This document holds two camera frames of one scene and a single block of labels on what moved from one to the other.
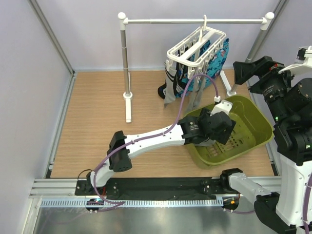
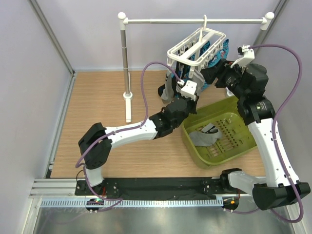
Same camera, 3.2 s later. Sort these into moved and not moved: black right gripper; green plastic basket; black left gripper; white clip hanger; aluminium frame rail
Moved: black left gripper; black right gripper
Not moved: green plastic basket; white clip hanger; aluminium frame rail
